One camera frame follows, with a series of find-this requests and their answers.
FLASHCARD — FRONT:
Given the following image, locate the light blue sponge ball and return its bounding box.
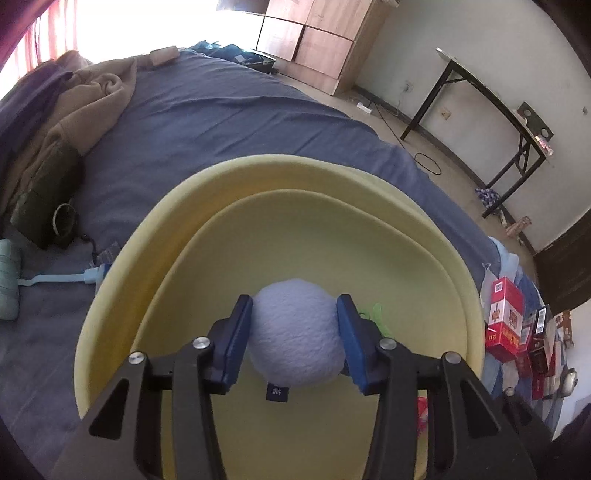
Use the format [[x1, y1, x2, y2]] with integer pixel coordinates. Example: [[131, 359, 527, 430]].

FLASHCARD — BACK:
[[247, 279, 346, 388]]

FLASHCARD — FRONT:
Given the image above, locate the blue white patchwork quilt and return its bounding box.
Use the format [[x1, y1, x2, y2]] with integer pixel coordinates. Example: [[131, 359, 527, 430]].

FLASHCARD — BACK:
[[480, 237, 563, 434]]

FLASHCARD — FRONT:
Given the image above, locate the red white cigarette box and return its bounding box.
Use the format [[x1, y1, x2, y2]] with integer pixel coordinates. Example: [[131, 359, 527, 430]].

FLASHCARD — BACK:
[[486, 277, 525, 363]]

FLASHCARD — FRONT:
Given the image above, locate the dark wooden door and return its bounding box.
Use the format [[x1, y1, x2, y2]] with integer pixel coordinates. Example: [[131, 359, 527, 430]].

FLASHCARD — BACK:
[[534, 215, 591, 314]]

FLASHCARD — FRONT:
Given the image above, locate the pink snack bag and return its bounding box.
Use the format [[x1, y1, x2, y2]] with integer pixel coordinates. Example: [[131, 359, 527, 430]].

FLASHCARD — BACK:
[[505, 216, 532, 238]]

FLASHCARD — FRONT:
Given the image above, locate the light blue brush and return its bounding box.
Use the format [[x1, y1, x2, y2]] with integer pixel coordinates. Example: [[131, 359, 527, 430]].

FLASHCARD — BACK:
[[0, 239, 112, 321]]

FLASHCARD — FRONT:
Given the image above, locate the blue checked cloth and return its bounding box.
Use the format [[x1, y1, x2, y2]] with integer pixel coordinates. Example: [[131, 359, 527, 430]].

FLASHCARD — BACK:
[[475, 188, 500, 209]]

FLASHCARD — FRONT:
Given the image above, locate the yellow plastic basin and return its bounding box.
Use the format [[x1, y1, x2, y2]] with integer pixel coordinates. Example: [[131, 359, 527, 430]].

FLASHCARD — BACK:
[[74, 155, 485, 479]]

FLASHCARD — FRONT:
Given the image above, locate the black folding table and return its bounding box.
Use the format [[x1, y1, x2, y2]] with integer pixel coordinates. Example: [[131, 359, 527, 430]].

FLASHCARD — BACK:
[[401, 47, 553, 218]]

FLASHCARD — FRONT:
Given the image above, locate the dark blue bed sheet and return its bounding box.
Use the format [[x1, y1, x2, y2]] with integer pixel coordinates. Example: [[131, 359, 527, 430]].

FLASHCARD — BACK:
[[1, 51, 500, 474]]

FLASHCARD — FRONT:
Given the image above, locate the tan jacket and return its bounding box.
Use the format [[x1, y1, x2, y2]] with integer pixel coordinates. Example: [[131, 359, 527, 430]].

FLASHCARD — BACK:
[[1, 57, 137, 212]]

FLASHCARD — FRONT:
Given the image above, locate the white power strip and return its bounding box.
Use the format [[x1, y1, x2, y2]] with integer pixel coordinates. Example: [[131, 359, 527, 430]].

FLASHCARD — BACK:
[[356, 102, 373, 115]]

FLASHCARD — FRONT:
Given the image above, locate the black open suitcase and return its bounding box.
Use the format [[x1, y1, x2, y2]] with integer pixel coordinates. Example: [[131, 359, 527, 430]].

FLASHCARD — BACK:
[[189, 40, 277, 74]]

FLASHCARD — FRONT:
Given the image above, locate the wooden wardrobe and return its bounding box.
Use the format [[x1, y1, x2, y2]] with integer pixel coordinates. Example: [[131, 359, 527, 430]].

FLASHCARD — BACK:
[[254, 0, 401, 97]]

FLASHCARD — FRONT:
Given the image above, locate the black floor cable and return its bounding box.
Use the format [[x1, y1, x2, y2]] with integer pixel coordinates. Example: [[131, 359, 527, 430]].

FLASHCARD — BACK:
[[373, 103, 443, 177]]

